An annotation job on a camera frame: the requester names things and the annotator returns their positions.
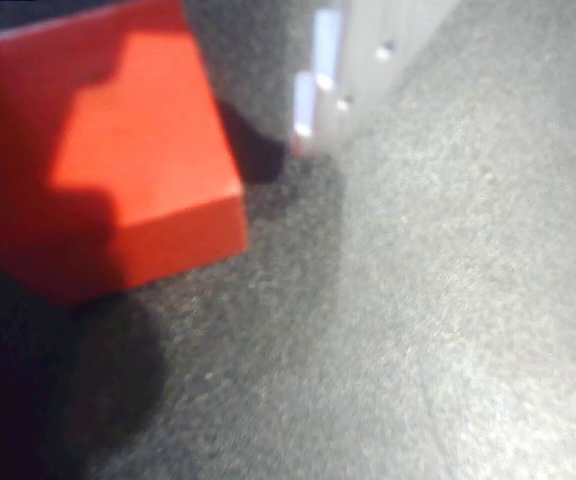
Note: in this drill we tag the red cube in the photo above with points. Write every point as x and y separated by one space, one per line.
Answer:
118 165

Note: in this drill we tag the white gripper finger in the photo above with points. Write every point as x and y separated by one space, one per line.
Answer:
363 65

